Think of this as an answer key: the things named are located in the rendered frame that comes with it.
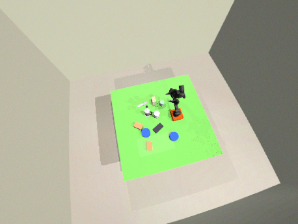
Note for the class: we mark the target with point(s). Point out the blue disc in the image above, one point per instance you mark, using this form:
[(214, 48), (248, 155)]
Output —
[(174, 136), (145, 132)]

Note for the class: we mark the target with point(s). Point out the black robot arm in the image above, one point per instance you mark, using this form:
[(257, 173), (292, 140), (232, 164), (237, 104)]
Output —
[(179, 92)]

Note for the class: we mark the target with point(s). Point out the tan block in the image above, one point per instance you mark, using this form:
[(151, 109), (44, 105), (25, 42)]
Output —
[(138, 125), (149, 146)]

